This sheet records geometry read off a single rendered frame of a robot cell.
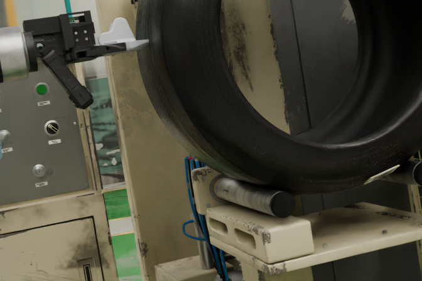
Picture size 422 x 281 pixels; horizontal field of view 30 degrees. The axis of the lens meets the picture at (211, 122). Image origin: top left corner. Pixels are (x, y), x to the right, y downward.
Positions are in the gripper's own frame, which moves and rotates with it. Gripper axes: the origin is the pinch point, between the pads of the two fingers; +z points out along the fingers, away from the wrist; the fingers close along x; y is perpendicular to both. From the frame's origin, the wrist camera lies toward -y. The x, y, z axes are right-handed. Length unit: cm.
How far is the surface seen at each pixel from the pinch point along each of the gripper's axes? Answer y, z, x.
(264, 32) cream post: 0.5, 32.8, 25.2
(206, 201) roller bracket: -32.8, 12.8, 22.8
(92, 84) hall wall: 13, 121, 901
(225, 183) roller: -29.0, 15.5, 15.8
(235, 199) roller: -31.4, 14.6, 8.3
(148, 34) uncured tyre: 1.8, 1.2, -0.5
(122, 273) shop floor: -120, 40, 366
